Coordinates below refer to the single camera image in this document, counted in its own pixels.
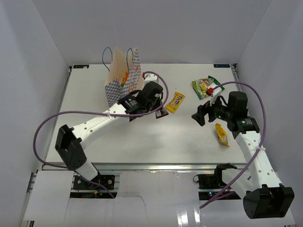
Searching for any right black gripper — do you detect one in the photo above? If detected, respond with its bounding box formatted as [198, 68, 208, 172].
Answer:
[192, 94, 233, 126]

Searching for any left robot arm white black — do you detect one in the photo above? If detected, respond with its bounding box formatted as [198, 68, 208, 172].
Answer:
[55, 81, 163, 189]

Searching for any yellow m&m pack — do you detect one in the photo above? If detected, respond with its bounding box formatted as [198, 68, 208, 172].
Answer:
[215, 123, 229, 146]
[165, 92, 185, 113]

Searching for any green yellow candy bag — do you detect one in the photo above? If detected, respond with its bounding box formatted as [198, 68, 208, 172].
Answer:
[191, 76, 221, 100]

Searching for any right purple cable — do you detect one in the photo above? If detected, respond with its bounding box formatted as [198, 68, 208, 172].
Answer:
[199, 81, 267, 209]

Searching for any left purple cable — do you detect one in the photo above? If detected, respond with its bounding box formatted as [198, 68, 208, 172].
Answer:
[33, 70, 169, 199]

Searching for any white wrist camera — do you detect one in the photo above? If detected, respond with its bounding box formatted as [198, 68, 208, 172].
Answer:
[206, 83, 222, 106]
[143, 73, 159, 85]

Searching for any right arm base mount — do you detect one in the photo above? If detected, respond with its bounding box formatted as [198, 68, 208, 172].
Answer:
[193, 163, 237, 189]

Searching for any blue checkered paper bag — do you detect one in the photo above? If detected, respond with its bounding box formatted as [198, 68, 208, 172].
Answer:
[105, 47, 143, 107]

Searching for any purple cable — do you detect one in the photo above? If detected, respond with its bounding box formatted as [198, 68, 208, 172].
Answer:
[199, 81, 267, 209]
[33, 70, 169, 199]

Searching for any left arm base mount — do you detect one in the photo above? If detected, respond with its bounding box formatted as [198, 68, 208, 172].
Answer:
[72, 175, 116, 190]

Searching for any brown chocolate bar wrapper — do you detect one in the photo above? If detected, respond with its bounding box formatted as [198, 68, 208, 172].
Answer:
[155, 109, 169, 119]

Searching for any orange candy bag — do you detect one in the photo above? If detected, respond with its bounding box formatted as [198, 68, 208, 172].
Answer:
[120, 71, 129, 87]

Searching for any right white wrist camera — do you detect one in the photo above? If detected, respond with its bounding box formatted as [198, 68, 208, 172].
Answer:
[206, 83, 222, 106]

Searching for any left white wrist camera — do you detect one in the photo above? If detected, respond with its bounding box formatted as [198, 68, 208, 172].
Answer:
[143, 73, 159, 85]

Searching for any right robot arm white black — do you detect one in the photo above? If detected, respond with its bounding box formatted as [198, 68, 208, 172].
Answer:
[191, 91, 294, 219]

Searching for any aluminium front rail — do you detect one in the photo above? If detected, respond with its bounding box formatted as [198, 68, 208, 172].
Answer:
[41, 163, 251, 173]

